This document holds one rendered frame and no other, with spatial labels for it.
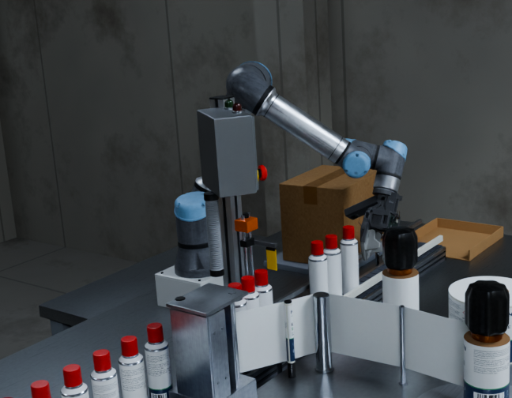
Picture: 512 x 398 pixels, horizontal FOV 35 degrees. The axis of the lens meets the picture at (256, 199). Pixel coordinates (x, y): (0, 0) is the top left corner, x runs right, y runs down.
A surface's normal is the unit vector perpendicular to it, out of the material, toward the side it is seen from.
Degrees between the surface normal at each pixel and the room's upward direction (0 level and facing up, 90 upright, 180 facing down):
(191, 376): 90
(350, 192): 90
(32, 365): 0
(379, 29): 90
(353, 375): 0
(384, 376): 0
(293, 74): 90
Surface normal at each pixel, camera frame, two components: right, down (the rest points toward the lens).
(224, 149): 0.30, 0.22
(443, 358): -0.69, 0.22
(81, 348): -0.06, -0.97
